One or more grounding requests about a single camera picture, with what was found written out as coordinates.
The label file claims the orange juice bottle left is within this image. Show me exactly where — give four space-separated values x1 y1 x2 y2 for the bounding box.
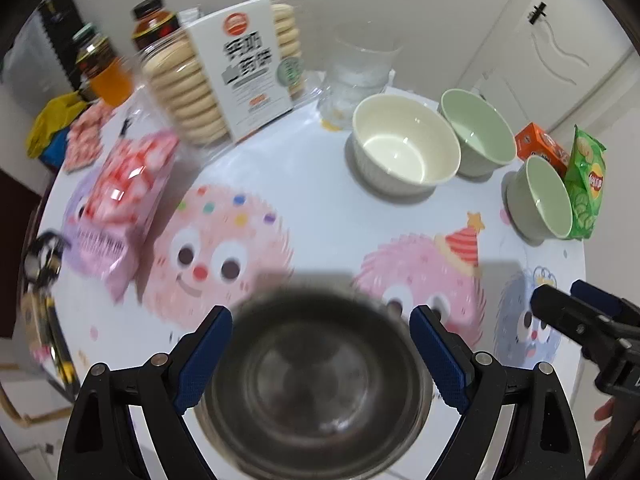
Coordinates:
73 23 134 107

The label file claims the orange juice bottle right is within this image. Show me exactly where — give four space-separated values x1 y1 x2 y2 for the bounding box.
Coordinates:
131 0 180 51

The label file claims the right human hand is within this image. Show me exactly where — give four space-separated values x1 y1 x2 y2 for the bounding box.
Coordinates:
588 398 615 466

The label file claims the cartoon printed table cover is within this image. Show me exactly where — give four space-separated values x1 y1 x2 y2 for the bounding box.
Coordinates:
29 74 589 480

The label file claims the orange juice bottle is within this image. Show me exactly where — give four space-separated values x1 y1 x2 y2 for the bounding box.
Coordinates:
73 23 134 107
131 0 180 51

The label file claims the cream ceramic bowl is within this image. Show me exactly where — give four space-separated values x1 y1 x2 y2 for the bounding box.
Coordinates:
350 94 461 197

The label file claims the pink patterned cloth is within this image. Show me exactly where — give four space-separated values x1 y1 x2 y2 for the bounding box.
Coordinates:
62 100 114 174

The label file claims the green chips bag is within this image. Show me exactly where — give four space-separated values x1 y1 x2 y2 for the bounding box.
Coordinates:
564 125 606 240

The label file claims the green ceramic bowl near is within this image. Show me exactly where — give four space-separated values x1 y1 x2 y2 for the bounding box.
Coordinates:
506 155 573 243

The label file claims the black yellow utility knife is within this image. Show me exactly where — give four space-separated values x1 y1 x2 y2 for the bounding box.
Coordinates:
44 295 80 396

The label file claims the large stainless steel bowl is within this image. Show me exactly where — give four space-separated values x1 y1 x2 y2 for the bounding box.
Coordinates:
195 286 432 479

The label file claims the green ceramic bowl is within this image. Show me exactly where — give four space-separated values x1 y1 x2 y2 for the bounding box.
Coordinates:
438 88 516 179
506 155 573 243

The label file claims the yellow plastic bag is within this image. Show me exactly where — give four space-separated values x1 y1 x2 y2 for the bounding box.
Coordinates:
25 92 89 159

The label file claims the pink snack bag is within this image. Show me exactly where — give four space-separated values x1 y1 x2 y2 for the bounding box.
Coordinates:
63 130 179 302

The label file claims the biscuit package white label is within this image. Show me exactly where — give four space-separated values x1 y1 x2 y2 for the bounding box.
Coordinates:
139 0 307 148

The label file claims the brown cardboard tag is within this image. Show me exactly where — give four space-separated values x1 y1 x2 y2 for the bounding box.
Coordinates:
21 292 50 363

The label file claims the green ceramic bowl far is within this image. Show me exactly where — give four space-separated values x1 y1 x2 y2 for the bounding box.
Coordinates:
438 88 516 179

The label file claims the clear plastic cup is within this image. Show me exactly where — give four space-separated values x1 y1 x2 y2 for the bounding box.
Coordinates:
318 20 402 129

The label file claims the orange cracker box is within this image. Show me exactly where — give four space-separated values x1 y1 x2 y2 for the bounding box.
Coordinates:
515 122 570 177

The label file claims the black door hook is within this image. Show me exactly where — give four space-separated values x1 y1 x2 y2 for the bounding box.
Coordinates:
527 1 547 25

